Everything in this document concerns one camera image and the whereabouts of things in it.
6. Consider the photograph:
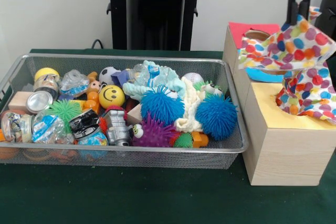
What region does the yellow smiley ball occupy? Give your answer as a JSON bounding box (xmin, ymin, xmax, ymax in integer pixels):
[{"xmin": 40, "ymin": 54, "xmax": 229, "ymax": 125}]
[{"xmin": 98, "ymin": 84, "xmax": 126, "ymax": 109}]

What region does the wooden box with three holes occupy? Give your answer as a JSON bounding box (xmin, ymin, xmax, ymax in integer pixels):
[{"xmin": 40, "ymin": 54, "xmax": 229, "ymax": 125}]
[{"xmin": 222, "ymin": 22, "xmax": 336, "ymax": 187}]

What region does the silver mesh bin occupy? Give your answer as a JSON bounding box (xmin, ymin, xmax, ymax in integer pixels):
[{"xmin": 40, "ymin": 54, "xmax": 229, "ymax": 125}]
[{"xmin": 0, "ymin": 53, "xmax": 249, "ymax": 170}]

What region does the white baseball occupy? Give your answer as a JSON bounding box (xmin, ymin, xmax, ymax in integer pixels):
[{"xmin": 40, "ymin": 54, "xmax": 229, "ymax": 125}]
[{"xmin": 182, "ymin": 72, "xmax": 205, "ymax": 84}]

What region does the cream knitted cloth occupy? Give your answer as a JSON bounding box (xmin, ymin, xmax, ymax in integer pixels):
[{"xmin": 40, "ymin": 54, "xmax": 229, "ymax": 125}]
[{"xmin": 174, "ymin": 77, "xmax": 211, "ymax": 133}]

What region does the light blue knitted cloth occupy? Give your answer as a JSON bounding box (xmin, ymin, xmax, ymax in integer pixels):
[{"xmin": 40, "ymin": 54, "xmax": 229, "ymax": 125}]
[{"xmin": 122, "ymin": 60, "xmax": 187, "ymax": 101}]

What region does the blue spiky ball with eyes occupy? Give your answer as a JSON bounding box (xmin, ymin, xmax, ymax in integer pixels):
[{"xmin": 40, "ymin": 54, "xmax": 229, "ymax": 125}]
[{"xmin": 140, "ymin": 84, "xmax": 186, "ymax": 126}]

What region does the small green spiky ball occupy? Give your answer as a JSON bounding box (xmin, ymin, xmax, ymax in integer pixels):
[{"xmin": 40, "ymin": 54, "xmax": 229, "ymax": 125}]
[{"xmin": 172, "ymin": 132, "xmax": 194, "ymax": 148}]

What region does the purple spiky toy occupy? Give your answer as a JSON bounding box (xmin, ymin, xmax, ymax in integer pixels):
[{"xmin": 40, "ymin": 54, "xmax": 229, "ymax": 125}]
[{"xmin": 131, "ymin": 113, "xmax": 179, "ymax": 148}]

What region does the black and white soccer ball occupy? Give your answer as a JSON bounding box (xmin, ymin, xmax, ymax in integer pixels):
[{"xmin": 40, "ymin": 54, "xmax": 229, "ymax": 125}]
[{"xmin": 99, "ymin": 66, "xmax": 123, "ymax": 88}]

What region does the dark green table cloth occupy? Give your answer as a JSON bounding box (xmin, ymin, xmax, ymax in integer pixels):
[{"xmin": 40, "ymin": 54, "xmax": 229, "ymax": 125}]
[{"xmin": 0, "ymin": 48, "xmax": 336, "ymax": 224}]

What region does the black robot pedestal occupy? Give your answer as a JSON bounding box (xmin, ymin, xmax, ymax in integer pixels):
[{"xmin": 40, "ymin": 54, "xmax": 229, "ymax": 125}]
[{"xmin": 101, "ymin": 0, "xmax": 212, "ymax": 51}]

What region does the black cable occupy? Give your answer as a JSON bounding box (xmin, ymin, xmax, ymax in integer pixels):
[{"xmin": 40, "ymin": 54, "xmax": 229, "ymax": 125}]
[{"xmin": 90, "ymin": 39, "xmax": 106, "ymax": 50}]

